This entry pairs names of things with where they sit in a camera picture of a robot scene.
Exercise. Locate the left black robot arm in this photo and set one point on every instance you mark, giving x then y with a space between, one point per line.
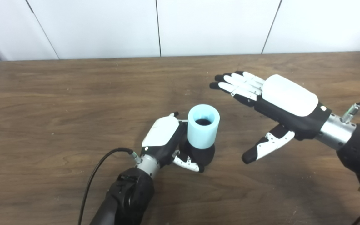
125 195

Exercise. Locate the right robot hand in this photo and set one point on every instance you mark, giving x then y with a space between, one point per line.
289 103

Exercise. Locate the black nozzle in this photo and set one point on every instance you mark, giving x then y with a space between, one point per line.
203 154

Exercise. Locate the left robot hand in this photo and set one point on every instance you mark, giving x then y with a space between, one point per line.
160 137

